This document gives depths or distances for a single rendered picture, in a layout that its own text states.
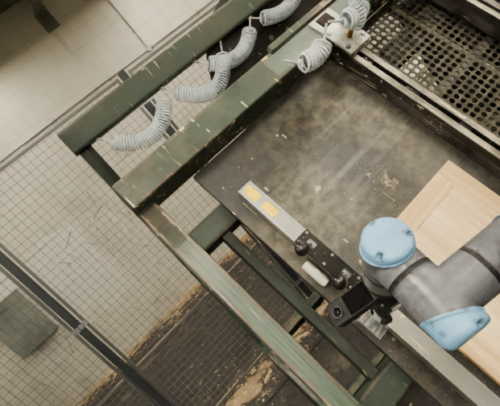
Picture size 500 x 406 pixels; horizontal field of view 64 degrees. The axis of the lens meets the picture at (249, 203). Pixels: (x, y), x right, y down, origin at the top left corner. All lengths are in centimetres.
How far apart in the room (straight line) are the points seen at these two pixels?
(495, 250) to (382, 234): 14
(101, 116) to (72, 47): 431
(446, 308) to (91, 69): 552
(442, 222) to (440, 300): 70
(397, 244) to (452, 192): 74
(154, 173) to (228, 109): 29
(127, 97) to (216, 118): 52
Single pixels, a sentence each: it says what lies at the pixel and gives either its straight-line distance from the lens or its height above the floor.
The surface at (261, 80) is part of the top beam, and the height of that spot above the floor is 189.
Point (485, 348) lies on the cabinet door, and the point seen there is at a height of 106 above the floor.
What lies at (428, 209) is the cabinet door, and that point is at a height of 133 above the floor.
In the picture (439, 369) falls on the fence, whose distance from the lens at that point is 116.
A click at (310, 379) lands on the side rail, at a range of 107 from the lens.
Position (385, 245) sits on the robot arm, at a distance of 59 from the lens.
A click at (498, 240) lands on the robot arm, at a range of 61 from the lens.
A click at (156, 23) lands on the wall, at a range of 613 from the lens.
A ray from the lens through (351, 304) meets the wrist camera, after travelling 77.
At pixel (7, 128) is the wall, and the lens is 573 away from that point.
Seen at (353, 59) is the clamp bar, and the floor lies 176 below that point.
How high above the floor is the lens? 197
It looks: 16 degrees down
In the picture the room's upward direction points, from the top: 40 degrees counter-clockwise
